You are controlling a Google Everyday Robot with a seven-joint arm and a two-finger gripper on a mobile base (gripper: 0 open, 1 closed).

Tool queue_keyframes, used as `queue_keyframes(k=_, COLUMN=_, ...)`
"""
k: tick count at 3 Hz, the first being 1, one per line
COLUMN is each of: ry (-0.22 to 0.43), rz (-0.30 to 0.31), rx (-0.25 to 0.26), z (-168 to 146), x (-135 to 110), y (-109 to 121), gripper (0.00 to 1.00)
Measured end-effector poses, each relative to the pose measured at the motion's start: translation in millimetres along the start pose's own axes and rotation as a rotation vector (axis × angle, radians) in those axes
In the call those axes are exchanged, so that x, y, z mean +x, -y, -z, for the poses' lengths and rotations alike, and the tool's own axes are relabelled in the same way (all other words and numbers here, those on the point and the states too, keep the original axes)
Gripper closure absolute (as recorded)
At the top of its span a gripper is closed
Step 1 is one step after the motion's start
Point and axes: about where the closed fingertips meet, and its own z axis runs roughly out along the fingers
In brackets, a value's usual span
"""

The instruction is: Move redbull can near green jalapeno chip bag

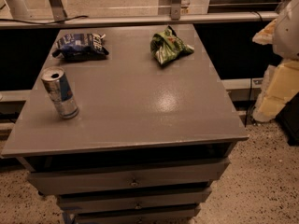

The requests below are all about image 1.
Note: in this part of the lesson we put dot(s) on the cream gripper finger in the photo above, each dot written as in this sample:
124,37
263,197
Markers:
265,36
280,84

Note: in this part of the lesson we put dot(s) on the silver blue redbull can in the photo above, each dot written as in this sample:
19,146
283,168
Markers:
57,86

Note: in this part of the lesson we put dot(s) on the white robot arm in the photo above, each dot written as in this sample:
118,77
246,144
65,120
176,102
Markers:
286,34

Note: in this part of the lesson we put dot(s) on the green jalapeno chip bag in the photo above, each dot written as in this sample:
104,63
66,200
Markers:
166,46

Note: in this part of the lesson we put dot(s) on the blue chip bag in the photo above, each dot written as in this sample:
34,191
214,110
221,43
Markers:
80,47

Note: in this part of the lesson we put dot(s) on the lower metal beam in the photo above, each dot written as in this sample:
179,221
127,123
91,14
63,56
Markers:
245,89

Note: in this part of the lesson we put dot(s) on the top grey drawer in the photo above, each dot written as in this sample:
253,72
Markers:
128,177

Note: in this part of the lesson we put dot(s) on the grey drawer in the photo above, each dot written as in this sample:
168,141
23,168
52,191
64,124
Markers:
128,177
142,216
134,200

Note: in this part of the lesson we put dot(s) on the middle grey drawer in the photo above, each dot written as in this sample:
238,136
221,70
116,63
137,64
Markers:
134,200

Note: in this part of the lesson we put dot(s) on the grey drawer cabinet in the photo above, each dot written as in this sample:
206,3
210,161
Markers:
131,112

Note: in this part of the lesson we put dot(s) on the bottom grey drawer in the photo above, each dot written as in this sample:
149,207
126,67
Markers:
142,216

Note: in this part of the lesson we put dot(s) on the white pipe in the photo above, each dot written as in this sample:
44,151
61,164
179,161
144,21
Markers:
18,9

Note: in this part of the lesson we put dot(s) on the metal horizontal rail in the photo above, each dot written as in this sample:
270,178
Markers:
81,21

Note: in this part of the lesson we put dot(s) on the centre metal bracket strut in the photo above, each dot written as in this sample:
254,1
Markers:
175,9

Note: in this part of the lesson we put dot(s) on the left metal bracket strut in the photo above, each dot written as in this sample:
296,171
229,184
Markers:
57,9

